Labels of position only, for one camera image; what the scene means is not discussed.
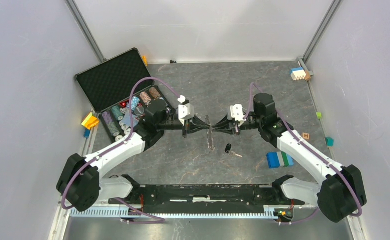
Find keys with black tag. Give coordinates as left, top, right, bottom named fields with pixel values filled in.
left=224, top=143, right=242, bottom=158

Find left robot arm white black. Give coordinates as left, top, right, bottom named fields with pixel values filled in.
left=56, top=99, right=210, bottom=212

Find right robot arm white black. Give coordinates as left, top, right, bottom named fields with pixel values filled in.
left=212, top=93, right=367, bottom=223

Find blue green white block stack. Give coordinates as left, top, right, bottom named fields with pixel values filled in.
left=266, top=151, right=294, bottom=169

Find wooden letter H cube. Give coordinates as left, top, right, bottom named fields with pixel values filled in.
left=302, top=132, right=310, bottom=140

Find blue white tan block stack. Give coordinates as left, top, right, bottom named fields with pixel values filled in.
left=290, top=67, right=311, bottom=81

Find black poker chip case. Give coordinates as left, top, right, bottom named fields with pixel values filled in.
left=75, top=48, right=176, bottom=143

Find orange yellow block behind case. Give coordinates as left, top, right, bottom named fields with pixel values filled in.
left=142, top=55, right=148, bottom=66

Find teal cube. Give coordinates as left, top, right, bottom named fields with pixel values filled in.
left=325, top=136, right=334, bottom=147

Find small blue block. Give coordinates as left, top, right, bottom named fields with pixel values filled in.
left=83, top=129, right=90, bottom=139

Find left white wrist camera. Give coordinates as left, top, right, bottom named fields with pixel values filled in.
left=177, top=95, right=195, bottom=125

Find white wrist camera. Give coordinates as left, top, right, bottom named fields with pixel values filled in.
left=227, top=104, right=246, bottom=122
left=177, top=95, right=195, bottom=125

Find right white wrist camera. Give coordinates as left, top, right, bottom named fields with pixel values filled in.
left=227, top=104, right=246, bottom=122

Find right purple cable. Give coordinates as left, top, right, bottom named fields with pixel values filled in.
left=244, top=82, right=364, bottom=226

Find purple cable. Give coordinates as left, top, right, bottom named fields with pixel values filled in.
left=244, top=82, right=364, bottom=226
left=61, top=76, right=185, bottom=225

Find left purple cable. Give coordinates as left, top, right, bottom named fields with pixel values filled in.
left=61, top=76, right=185, bottom=225

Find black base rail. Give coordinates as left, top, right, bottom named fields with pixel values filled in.
left=124, top=184, right=305, bottom=214

